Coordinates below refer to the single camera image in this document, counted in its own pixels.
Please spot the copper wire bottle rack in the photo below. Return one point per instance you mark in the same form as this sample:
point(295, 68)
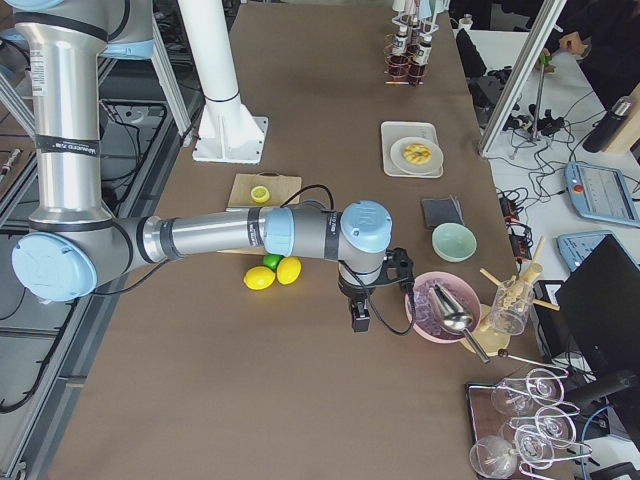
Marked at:
point(409, 52)

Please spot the blue teach pendant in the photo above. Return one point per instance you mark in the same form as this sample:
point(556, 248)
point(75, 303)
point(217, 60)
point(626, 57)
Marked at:
point(574, 248)
point(600, 193)

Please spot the grey folded cloth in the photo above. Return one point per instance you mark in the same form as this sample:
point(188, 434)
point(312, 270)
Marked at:
point(438, 211)

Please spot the white serving tray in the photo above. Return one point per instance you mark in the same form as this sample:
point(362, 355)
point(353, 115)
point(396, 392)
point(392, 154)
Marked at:
point(391, 131)

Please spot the pink bowl of ice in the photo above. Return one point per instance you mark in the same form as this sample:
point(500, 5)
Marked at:
point(426, 324)

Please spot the wine glass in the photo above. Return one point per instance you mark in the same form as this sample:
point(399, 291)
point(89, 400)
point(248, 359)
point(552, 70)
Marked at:
point(544, 387)
point(556, 426)
point(533, 448)
point(493, 457)
point(510, 397)

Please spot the yellow lemon near lime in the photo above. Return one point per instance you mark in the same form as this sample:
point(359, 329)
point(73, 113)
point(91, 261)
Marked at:
point(288, 270)

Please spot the metal ice scoop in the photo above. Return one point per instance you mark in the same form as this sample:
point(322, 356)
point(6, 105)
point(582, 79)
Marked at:
point(455, 318)

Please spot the wine glass upper right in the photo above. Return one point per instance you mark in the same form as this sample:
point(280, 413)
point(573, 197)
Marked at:
point(544, 387)

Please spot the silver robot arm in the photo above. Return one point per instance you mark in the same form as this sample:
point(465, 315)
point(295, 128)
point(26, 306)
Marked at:
point(75, 244)

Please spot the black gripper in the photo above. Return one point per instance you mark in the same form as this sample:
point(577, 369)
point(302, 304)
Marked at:
point(353, 292)

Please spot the white wire cup rack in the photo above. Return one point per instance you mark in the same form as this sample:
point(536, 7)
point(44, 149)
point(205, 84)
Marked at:
point(424, 11)

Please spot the clear glass jar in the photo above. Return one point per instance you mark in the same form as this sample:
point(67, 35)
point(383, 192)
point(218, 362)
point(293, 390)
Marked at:
point(510, 309)

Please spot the wine glass bottom left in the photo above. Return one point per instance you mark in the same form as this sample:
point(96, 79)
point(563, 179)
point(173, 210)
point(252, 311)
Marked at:
point(493, 457)

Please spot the wine glass upper left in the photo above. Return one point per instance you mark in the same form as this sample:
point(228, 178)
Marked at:
point(510, 397)

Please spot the mint green bowl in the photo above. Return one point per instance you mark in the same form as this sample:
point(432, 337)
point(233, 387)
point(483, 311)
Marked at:
point(453, 242)

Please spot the yellow lemon front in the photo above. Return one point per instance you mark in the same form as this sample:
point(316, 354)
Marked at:
point(259, 278)

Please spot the green lime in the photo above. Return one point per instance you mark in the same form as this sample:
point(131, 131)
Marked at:
point(272, 261)

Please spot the tea bottle in rack right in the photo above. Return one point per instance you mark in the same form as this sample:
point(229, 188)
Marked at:
point(420, 59)

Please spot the wine glass lower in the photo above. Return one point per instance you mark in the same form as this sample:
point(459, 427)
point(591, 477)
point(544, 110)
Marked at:
point(533, 448)

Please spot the aluminium frame post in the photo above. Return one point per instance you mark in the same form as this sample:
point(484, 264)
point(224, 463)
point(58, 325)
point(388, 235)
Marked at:
point(528, 56)

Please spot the wooden cutting board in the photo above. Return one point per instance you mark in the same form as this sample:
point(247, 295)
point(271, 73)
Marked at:
point(281, 187)

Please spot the tea bottle in rack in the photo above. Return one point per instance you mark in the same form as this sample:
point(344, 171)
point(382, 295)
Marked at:
point(420, 59)
point(397, 60)

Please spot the wine glass middle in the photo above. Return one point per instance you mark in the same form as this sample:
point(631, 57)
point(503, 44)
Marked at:
point(556, 426)

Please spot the half lemon slice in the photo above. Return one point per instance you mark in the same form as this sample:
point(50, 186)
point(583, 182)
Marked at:
point(260, 194)

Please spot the wooden glass drying stand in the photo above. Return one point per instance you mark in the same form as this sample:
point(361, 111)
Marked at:
point(492, 340)

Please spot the dark tray under glasses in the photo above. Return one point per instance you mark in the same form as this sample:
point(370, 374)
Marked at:
point(484, 419)

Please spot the tea bottle in rack left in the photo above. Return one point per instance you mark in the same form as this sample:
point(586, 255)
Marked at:
point(397, 60)

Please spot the black laptop computer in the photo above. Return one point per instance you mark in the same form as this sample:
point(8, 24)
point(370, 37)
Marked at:
point(596, 330)

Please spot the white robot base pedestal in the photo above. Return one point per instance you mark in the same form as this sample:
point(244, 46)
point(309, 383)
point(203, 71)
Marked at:
point(228, 132)

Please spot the black water bottle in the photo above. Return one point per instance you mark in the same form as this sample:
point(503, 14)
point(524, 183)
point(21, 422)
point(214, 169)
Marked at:
point(604, 131)

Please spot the white round plate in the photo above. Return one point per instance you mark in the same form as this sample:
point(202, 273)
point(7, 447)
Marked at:
point(396, 155)

